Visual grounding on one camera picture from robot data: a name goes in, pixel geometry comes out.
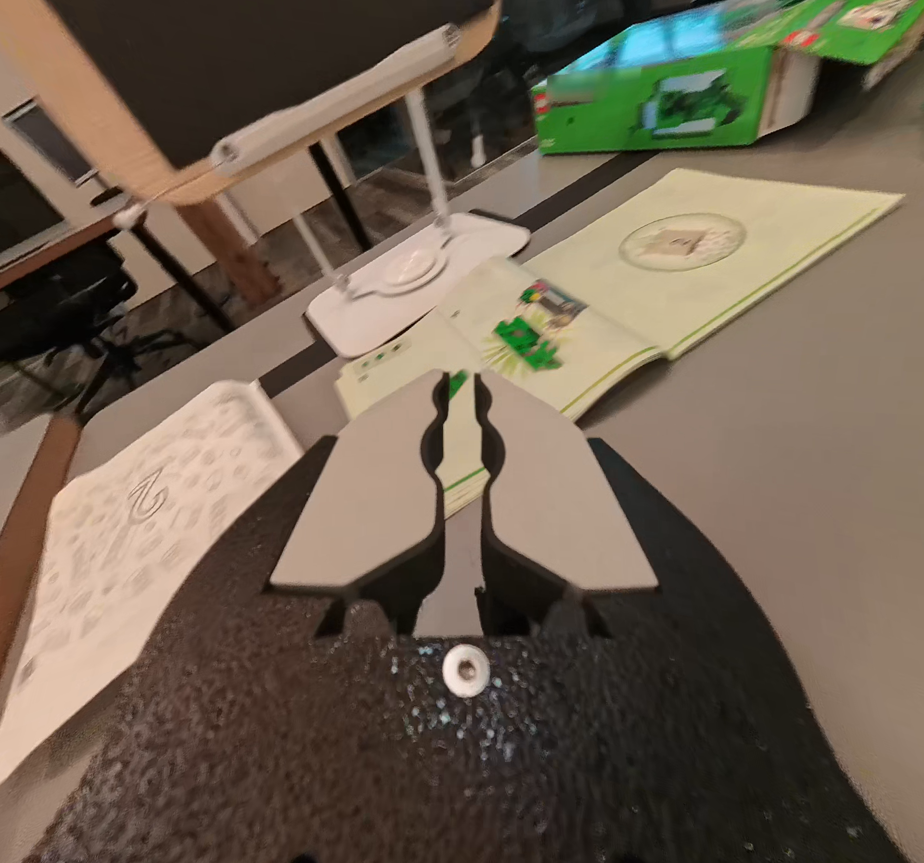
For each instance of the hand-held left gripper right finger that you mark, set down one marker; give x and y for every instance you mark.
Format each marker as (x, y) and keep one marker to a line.
(563, 509)

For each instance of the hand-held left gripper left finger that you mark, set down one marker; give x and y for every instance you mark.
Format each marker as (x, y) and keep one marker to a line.
(361, 509)

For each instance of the grey desk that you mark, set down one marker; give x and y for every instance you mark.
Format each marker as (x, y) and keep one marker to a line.
(758, 459)

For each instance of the white desk lamp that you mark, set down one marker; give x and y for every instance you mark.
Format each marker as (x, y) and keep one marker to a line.
(404, 285)

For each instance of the pale green instruction booklet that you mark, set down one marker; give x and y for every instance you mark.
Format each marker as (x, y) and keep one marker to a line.
(686, 300)

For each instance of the green toy box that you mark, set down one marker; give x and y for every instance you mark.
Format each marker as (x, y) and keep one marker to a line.
(866, 18)
(599, 119)

